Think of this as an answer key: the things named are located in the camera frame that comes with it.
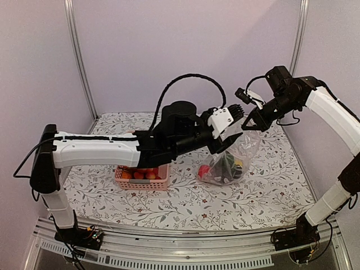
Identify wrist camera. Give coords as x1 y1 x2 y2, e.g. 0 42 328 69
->
207 104 244 139
235 88 265 110

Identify clear zip top bag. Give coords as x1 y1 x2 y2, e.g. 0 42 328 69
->
196 119 260 186

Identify floral table mat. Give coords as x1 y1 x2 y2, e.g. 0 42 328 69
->
64 126 314 231

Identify right aluminium corner post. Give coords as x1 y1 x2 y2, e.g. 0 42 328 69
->
289 0 310 76

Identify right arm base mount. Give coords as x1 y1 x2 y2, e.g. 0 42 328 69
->
271 213 320 251

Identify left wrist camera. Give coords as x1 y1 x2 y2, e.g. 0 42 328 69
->
207 104 244 139

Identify left aluminium corner post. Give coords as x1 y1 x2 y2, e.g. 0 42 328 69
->
64 0 98 121

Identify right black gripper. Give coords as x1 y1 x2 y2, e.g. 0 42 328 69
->
241 92 300 132

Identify dark purple toy eggplant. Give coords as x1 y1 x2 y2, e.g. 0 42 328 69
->
213 168 242 182

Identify pink plastic basket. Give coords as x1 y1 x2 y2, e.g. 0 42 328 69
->
113 130 171 192

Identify right black camera cable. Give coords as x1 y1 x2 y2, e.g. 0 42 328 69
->
245 75 268 93

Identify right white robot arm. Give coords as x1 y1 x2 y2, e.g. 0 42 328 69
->
236 66 359 245

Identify red yellow toy fruit bunch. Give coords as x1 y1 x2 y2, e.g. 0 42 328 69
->
122 168 162 180

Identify aluminium corner post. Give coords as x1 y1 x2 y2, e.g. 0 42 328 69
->
289 0 310 76
64 0 98 121

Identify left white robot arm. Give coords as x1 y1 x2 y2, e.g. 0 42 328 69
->
30 101 244 244

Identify aluminium front rail frame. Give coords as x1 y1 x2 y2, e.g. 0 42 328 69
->
24 218 354 269

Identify yellow toy pepper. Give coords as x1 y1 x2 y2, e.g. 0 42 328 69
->
235 160 244 167

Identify left black camera cable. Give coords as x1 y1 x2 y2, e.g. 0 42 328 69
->
150 73 227 133

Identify black camera cable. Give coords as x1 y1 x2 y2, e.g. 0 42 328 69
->
150 73 227 133
245 75 268 93

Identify dark green toy cucumber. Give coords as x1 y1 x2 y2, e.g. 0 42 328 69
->
220 151 235 171

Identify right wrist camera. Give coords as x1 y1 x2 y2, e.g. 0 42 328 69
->
235 88 265 110

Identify orange toy fruit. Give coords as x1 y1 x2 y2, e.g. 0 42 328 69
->
120 170 133 179

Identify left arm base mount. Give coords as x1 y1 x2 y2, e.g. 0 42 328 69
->
53 212 104 250

